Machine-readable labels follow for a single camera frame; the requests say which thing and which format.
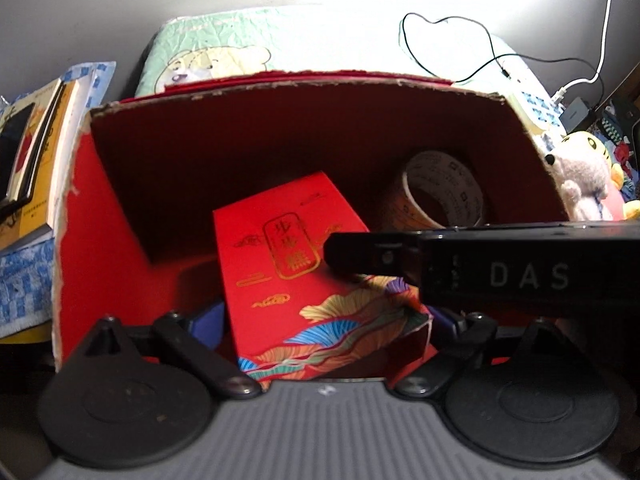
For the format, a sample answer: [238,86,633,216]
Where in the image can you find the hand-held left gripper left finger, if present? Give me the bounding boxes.
[75,302,263,401]

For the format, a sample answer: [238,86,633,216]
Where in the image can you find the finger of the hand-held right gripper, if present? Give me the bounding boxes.
[323,230,427,287]

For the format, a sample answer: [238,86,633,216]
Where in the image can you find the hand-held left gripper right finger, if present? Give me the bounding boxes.
[393,306,596,401]

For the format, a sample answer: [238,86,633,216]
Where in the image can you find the red gift box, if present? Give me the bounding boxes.
[212,170,434,392]

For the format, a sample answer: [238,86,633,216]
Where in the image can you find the white printed tape roll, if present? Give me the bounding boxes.
[379,150,489,234]

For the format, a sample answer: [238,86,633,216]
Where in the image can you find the red cardboard box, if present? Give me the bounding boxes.
[52,70,574,382]

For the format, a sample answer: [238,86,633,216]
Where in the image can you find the white fluffy plush toy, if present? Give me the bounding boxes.
[542,147,615,223]

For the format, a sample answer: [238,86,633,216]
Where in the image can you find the pink yellow tiger plush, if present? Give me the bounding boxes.
[564,130,640,223]

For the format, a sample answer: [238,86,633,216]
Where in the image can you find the white power strip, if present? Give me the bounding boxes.
[500,57,568,137]

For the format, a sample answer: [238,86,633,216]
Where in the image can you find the black charger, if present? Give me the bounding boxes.
[559,97,599,130]

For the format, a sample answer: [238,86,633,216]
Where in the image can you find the pile of clothes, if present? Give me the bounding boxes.
[594,94,640,191]

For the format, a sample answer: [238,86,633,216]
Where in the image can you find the blue white patterned cloth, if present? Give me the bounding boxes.
[0,61,117,342]

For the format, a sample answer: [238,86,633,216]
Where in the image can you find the stack of books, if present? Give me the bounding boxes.
[0,78,85,253]

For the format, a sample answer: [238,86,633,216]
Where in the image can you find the green bear-print pillow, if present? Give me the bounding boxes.
[134,5,501,98]

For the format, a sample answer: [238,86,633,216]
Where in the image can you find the black cable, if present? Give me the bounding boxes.
[399,12,601,87]

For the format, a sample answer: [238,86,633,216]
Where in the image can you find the white cable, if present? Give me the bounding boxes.
[551,0,622,107]

